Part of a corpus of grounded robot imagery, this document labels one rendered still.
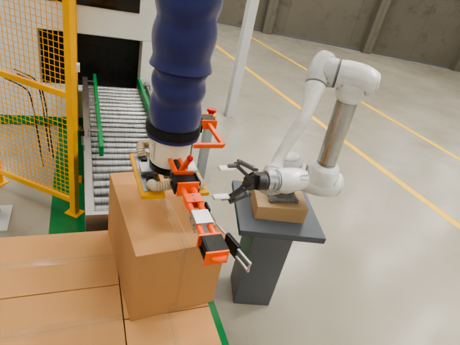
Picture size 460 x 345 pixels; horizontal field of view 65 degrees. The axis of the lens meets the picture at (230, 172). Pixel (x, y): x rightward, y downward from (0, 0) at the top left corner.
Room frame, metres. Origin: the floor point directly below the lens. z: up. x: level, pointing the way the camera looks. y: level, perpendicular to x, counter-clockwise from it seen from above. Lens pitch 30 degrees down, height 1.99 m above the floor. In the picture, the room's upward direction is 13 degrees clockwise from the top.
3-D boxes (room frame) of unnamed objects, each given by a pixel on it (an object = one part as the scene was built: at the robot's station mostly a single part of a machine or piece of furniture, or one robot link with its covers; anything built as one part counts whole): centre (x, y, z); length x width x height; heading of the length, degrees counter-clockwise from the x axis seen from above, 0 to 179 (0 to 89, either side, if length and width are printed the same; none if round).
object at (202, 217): (0.95, 0.06, 1.23); 0.07 x 0.07 x 0.04; 27
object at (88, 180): (2.61, 1.23, 0.50); 2.31 x 0.05 x 0.19; 26
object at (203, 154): (2.44, 0.23, 0.50); 0.07 x 0.07 x 1.00; 26
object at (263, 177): (1.27, -0.10, 1.23); 0.09 x 0.07 x 0.08; 118
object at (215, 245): (0.83, 0.00, 1.23); 0.08 x 0.07 x 0.05; 27
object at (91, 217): (1.70, 0.43, 0.58); 0.70 x 0.03 x 0.06; 116
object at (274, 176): (1.30, -0.17, 1.23); 0.09 x 0.06 x 0.09; 28
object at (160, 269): (1.36, 0.27, 0.74); 0.60 x 0.40 x 0.40; 32
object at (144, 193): (1.32, 0.36, 1.13); 0.34 x 0.10 x 0.05; 27
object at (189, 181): (1.14, 0.16, 1.23); 0.10 x 0.08 x 0.06; 117
